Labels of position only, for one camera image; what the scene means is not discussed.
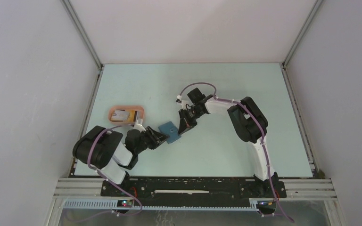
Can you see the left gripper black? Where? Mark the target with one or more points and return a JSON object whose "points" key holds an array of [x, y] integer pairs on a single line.
{"points": [[156, 138]]}

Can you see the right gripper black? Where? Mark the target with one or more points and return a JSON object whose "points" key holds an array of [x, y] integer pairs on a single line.
{"points": [[185, 123]]}

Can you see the blue leather card holder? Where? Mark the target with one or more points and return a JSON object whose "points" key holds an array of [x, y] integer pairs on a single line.
{"points": [[171, 131]]}

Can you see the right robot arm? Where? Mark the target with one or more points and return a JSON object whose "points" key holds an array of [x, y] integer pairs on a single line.
{"points": [[248, 121]]}

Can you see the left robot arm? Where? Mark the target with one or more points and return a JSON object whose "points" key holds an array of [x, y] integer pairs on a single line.
{"points": [[104, 152]]}

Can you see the yellow black credit card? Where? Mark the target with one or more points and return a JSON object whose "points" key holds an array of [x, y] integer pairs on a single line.
{"points": [[133, 116]]}

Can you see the silver credit card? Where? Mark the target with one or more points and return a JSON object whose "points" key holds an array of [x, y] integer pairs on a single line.
{"points": [[119, 115]]}

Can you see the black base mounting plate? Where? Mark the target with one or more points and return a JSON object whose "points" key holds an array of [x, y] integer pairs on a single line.
{"points": [[196, 192]]}

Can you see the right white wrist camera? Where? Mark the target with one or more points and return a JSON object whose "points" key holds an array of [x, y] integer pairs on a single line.
{"points": [[183, 103]]}

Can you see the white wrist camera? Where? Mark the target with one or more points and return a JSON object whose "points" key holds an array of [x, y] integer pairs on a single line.
{"points": [[183, 103], [139, 125]]}

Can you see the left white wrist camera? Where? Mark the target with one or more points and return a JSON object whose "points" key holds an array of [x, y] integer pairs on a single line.
{"points": [[139, 125]]}

